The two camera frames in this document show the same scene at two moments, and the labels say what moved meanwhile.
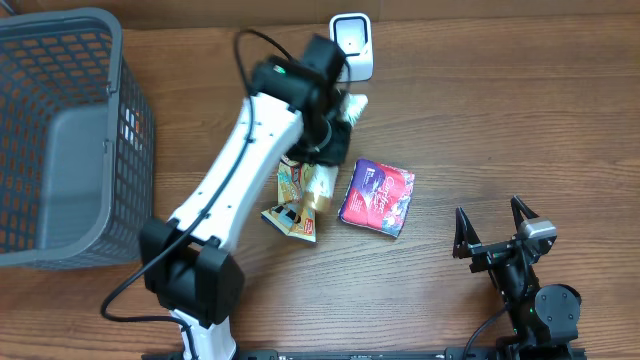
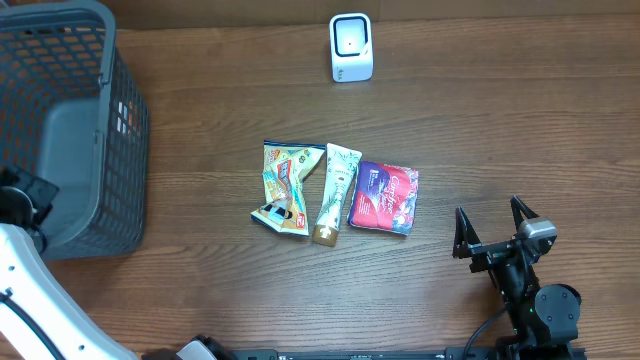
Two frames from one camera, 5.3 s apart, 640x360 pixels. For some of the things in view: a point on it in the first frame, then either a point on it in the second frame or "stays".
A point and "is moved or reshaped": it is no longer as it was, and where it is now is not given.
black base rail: (403, 354) stays
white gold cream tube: (319, 179) -> (342, 163)
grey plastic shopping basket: (77, 142) stays
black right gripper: (465, 243) stays
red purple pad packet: (377, 197) is moved or reshaped
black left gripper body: (321, 135) -> (35, 194)
